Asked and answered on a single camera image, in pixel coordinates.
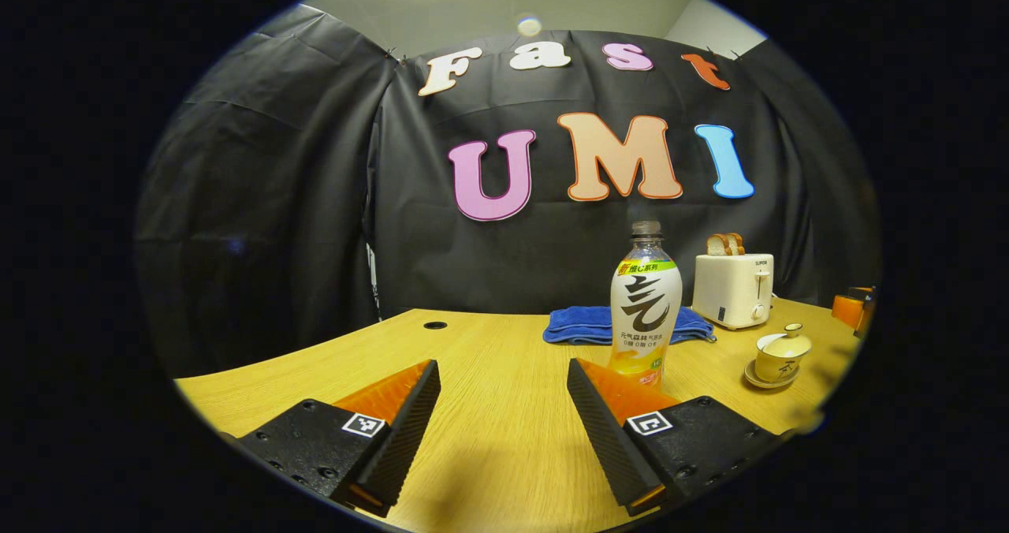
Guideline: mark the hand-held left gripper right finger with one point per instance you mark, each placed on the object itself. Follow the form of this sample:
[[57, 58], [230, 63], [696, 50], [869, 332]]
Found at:
[[603, 430]]

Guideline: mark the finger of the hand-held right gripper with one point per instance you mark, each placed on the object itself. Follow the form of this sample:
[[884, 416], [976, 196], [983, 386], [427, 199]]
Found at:
[[850, 311]]

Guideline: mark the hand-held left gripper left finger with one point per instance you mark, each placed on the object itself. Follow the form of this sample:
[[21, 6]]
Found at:
[[406, 423]]

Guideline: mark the cream teacup lid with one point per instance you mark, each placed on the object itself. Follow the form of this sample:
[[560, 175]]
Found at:
[[788, 345]]

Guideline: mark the cream teacup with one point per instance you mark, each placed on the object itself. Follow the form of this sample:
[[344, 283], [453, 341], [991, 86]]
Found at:
[[772, 367]]

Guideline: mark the white label water bottle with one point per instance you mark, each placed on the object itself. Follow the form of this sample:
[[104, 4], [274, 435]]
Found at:
[[646, 312]]

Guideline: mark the folded blue towel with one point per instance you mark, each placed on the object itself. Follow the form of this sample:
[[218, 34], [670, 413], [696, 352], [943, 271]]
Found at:
[[579, 324]]

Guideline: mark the cream saucer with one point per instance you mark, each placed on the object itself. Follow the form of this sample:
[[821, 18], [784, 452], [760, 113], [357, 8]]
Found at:
[[755, 379]]

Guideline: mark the cream toaster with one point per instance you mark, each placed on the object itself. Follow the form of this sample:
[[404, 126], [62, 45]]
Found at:
[[729, 288]]

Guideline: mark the toast bread slice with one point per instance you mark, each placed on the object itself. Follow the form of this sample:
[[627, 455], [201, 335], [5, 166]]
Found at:
[[738, 244], [717, 244]]

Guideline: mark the black backdrop cloth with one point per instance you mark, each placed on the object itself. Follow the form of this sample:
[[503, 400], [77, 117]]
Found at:
[[276, 202]]

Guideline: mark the round ceiling fixture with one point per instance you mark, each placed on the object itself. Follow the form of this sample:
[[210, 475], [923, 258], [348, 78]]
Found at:
[[529, 26]]

